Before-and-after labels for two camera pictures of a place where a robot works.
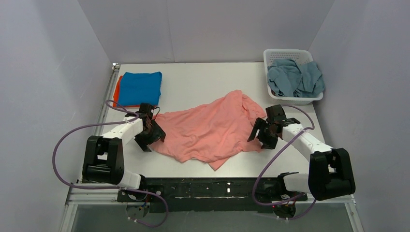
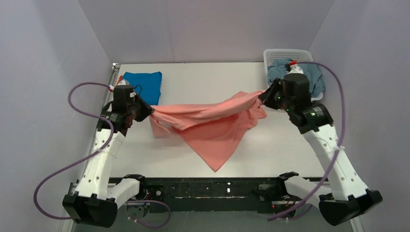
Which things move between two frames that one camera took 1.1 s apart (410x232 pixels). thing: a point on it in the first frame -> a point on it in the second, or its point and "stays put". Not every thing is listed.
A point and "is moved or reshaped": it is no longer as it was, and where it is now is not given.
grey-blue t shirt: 286,78 stays put
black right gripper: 265,130 -> 272,95
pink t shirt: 210,131 is moved or reshaped
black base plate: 214,195 stays put
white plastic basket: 301,56 stays put
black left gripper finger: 158,132 -> 143,111
